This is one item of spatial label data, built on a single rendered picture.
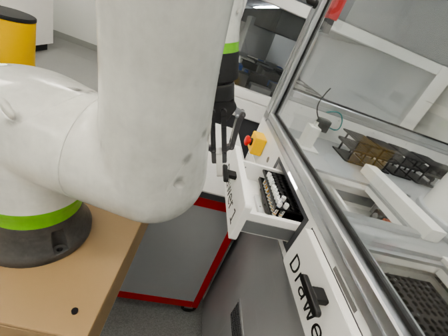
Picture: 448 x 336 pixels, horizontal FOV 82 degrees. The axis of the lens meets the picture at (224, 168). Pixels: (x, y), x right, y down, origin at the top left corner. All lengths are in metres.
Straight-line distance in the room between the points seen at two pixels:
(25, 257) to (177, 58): 0.35
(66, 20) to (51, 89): 5.19
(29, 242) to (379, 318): 0.49
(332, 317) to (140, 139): 0.41
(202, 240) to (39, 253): 0.65
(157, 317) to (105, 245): 0.96
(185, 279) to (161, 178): 0.95
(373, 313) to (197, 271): 0.79
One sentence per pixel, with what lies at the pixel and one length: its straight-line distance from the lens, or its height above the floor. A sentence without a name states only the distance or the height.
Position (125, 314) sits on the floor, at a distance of 1.40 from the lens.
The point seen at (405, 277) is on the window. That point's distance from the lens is 0.46.
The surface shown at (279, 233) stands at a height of 0.86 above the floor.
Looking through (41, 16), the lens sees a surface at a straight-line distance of 4.49.
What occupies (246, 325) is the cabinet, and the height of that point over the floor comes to 0.54.
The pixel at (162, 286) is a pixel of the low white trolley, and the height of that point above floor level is 0.21.
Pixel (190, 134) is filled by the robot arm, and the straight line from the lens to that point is 0.23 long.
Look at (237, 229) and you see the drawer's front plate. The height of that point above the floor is 0.86.
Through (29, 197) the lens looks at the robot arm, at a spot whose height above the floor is 0.99.
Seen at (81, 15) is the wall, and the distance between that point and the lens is 5.39.
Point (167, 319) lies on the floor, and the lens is 1.41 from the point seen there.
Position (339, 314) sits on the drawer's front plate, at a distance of 0.49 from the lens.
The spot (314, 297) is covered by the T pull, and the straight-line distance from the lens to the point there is 0.50.
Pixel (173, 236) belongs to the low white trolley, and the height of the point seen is 0.52.
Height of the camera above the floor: 1.24
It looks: 29 degrees down
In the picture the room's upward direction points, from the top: 22 degrees clockwise
